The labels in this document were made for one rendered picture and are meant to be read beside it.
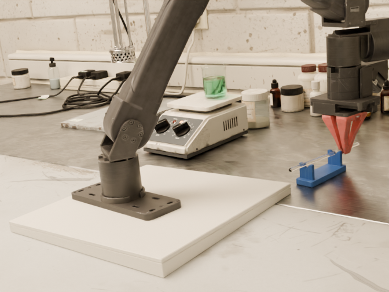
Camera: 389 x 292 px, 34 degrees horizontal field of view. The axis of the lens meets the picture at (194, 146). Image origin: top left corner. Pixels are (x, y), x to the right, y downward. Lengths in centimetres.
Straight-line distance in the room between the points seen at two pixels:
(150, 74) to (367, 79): 38
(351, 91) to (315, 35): 59
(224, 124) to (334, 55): 32
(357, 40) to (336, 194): 26
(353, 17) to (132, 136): 40
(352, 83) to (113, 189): 43
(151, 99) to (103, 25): 120
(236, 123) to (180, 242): 55
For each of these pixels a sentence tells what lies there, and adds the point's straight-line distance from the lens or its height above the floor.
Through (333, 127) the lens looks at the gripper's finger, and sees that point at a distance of 110.
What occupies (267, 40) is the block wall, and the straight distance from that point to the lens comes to 172.
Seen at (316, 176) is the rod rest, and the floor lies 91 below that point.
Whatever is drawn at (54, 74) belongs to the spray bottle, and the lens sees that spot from 219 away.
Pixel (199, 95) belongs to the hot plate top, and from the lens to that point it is 137.
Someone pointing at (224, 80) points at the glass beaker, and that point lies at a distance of 131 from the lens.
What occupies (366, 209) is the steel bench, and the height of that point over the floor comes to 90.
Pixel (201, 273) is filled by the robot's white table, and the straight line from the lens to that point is 79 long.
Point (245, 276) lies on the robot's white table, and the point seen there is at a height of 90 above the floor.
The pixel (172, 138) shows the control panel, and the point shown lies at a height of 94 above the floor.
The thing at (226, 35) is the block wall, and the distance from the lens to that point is 180.
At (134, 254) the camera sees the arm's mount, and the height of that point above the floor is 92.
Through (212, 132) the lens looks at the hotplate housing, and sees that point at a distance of 126.
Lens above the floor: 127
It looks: 16 degrees down
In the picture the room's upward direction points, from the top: 6 degrees counter-clockwise
